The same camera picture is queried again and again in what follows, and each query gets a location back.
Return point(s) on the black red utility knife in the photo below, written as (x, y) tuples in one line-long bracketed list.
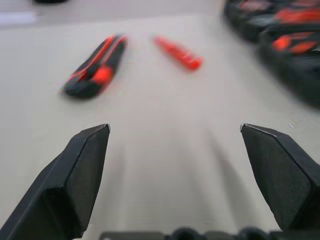
[(95, 72)]

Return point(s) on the black zippered pouch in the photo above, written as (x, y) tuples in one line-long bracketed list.
[(287, 75)]

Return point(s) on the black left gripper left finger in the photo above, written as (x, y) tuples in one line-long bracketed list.
[(62, 190)]

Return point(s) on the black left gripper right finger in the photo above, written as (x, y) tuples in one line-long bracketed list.
[(285, 180)]

